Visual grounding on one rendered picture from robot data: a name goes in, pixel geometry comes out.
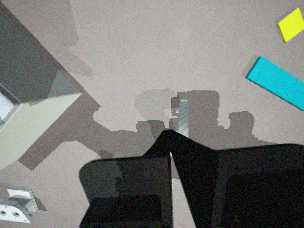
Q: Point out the cyan flat bar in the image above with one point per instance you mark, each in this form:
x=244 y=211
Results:
x=278 y=82

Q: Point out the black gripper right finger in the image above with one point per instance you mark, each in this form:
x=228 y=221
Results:
x=204 y=172

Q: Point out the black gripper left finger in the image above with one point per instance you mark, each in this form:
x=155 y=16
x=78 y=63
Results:
x=149 y=174

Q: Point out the yellow flat plate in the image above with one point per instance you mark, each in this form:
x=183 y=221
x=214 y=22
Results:
x=290 y=25

